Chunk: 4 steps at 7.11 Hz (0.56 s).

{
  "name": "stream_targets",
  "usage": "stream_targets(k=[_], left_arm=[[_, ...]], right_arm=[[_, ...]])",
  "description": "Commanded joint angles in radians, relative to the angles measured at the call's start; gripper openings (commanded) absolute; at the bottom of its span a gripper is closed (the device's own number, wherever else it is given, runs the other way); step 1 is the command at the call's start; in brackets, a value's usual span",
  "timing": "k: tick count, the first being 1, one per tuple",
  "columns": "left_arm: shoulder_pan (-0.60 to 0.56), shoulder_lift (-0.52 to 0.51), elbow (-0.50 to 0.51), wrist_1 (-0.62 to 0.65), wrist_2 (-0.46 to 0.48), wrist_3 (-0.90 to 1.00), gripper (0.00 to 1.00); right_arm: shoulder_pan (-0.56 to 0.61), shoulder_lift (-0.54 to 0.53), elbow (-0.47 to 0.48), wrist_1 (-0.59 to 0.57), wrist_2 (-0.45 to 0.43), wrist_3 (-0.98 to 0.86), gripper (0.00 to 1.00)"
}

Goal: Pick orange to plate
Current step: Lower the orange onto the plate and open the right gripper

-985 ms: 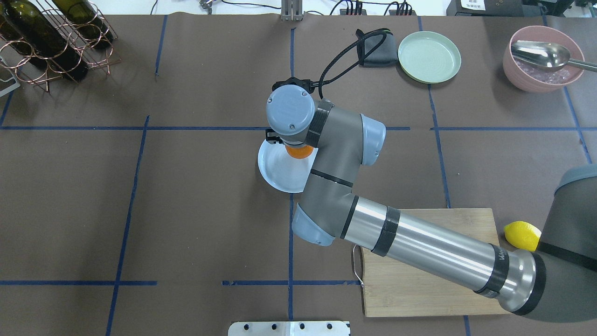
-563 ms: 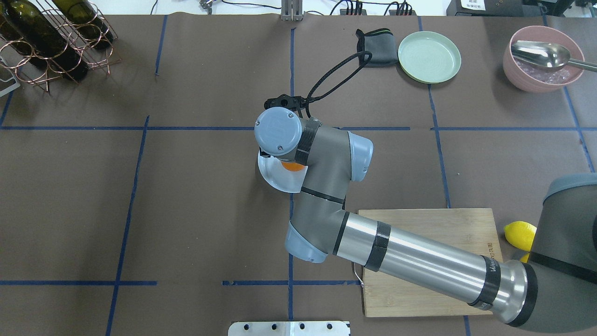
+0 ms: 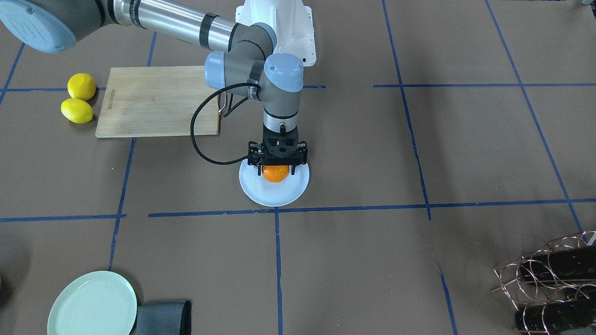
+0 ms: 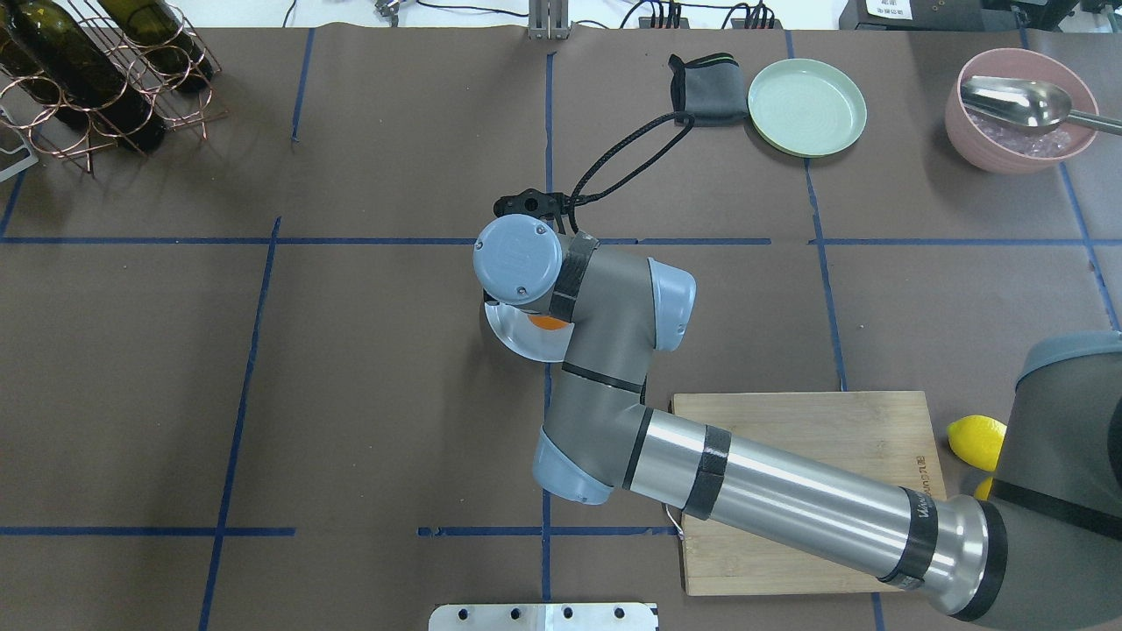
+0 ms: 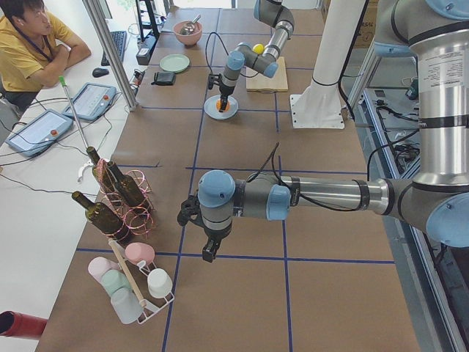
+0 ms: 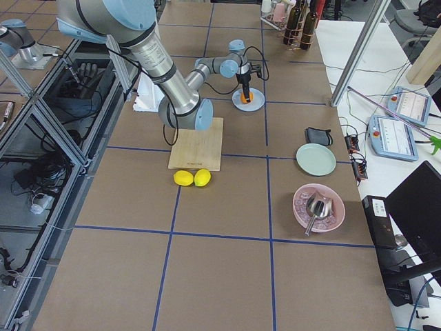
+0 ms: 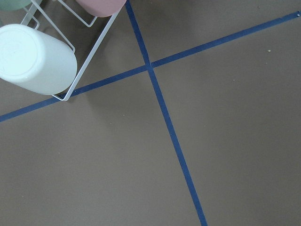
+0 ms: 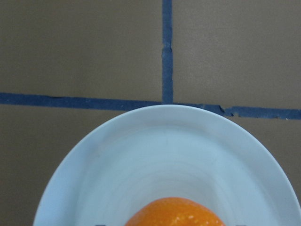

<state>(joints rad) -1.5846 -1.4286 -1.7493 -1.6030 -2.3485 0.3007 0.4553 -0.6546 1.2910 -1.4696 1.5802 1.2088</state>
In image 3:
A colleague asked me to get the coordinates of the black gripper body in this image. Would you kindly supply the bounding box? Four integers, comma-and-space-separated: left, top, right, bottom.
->
248, 127, 307, 166

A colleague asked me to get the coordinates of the orange fruit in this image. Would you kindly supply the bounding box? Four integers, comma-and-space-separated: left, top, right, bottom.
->
261, 165, 290, 183

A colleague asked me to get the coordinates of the light blue plate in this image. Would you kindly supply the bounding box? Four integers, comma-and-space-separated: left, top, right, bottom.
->
239, 160, 310, 207

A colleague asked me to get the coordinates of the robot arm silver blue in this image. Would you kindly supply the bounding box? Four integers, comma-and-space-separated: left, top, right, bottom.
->
1, 0, 307, 174

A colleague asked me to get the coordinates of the light green plate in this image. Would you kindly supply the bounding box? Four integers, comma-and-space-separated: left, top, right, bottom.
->
47, 271, 137, 335

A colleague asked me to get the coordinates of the bamboo cutting board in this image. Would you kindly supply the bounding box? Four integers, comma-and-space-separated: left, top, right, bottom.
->
95, 66, 214, 138

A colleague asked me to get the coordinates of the yellow lemon near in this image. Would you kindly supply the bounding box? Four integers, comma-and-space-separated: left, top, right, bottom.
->
61, 98, 94, 124

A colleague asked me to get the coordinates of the yellow lemon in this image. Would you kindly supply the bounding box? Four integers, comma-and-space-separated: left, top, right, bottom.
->
61, 98, 94, 124
67, 73, 96, 101

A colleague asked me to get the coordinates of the yellow lemon far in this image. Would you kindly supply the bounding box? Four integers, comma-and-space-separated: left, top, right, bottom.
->
67, 73, 96, 101

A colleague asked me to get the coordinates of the dark wine bottle front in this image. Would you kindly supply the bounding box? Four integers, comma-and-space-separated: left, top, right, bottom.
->
515, 299, 596, 335

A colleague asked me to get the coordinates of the dark wine bottle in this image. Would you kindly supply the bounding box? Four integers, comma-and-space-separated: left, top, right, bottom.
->
520, 245, 596, 284
515, 299, 596, 335

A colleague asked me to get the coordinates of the dark wine bottle middle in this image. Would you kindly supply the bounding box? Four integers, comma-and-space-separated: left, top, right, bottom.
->
520, 245, 596, 284

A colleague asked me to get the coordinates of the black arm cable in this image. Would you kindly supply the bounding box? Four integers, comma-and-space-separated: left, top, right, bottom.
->
190, 83, 261, 165

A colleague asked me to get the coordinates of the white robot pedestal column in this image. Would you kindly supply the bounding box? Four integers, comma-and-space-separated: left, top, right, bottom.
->
235, 0, 317, 67

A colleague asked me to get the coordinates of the copper wire bottle rack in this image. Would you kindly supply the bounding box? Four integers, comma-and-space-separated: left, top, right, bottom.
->
493, 231, 596, 335

